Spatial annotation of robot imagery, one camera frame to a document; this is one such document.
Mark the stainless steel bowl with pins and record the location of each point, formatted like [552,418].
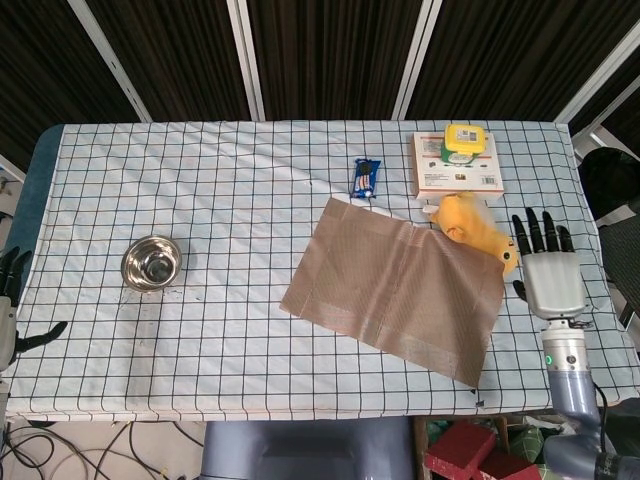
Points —
[151,264]

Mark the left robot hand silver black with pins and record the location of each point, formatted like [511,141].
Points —
[6,320]

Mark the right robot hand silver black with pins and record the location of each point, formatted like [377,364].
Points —
[552,285]

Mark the green leaf-pattern fabric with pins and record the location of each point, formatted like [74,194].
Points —
[525,440]

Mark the green tub with yellow lid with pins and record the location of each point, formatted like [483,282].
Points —
[465,137]

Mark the white and orange box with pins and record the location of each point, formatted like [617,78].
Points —
[450,180]

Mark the black chair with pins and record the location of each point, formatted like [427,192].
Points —
[605,180]

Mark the yellow plush toy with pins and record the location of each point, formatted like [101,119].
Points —
[465,220]

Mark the white grid tablecloth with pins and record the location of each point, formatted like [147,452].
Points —
[200,200]

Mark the white partition foot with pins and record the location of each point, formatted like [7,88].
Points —
[592,140]

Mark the white side shelf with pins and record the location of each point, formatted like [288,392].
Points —
[10,187]

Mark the white partition post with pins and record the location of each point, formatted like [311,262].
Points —
[415,60]
[115,62]
[595,62]
[247,60]

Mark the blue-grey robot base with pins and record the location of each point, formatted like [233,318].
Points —
[300,450]

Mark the brown woven placemat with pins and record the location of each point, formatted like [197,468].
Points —
[390,290]

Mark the red box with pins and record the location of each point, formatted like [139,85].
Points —
[465,445]

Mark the blue cookie packet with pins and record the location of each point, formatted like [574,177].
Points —
[366,179]

